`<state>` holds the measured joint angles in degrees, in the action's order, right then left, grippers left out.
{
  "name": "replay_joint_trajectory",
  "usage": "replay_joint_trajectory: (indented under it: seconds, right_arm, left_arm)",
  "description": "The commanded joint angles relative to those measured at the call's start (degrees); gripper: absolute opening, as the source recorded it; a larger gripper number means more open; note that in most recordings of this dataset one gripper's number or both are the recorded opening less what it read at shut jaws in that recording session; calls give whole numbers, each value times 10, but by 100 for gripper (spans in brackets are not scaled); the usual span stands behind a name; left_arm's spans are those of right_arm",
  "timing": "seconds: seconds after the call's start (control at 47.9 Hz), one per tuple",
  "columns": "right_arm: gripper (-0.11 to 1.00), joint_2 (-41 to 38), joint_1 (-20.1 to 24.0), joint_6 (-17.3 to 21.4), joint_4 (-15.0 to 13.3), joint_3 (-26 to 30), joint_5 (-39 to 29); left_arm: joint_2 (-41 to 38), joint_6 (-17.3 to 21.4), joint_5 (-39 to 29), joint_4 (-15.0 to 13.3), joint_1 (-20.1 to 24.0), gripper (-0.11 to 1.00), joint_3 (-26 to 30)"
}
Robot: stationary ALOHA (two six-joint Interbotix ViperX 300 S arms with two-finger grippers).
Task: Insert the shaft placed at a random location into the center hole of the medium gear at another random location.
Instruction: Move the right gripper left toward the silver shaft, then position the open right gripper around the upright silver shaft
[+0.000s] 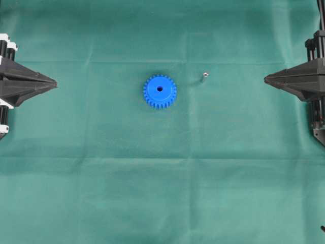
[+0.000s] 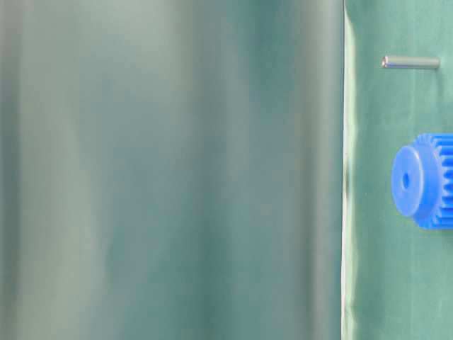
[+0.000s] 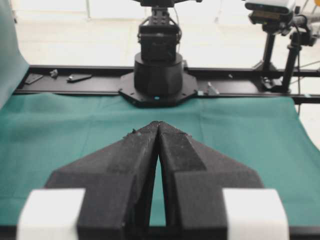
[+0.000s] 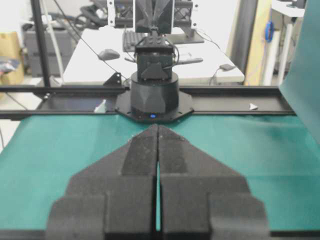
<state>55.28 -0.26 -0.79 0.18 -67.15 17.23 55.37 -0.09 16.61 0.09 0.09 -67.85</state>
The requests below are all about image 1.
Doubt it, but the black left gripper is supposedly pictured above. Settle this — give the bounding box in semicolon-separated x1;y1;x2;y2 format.
1;33;57;139

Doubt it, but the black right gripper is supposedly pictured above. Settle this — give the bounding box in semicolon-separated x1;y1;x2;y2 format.
264;30;324;146

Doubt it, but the small silver metal shaft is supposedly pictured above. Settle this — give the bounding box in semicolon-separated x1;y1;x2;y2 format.
201;72;209;83

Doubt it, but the blue plastic gear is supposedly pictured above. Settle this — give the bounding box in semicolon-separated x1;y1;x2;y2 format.
143;74;177;109

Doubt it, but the green cloth mat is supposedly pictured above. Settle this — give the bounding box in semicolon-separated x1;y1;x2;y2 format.
1;1;324;243

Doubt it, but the black cable top right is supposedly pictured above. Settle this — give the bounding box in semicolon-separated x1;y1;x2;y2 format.
316;0;325;33

